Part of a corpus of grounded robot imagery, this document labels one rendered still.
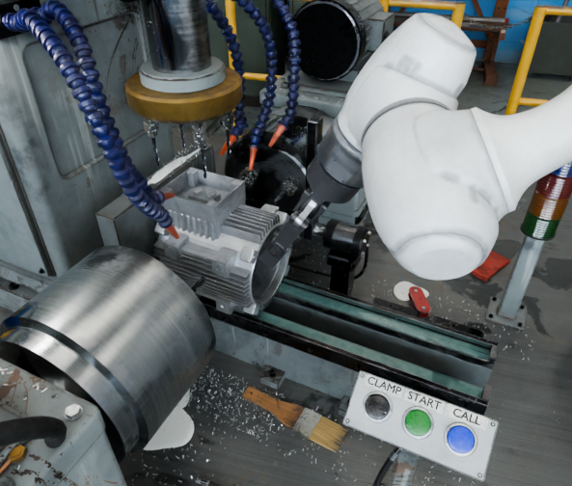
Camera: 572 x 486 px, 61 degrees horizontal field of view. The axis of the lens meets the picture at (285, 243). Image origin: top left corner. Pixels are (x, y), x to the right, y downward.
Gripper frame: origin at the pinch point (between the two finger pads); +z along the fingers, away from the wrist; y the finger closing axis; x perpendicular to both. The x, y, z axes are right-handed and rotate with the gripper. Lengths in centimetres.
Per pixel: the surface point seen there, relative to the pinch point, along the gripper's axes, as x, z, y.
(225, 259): -5.6, 6.5, 3.0
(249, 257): -2.7, 4.1, 1.5
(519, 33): 52, 63, -519
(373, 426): 22.9, -7.2, 20.3
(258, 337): 7.6, 20.1, 1.2
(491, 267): 44, 9, -50
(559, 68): 99, 57, -477
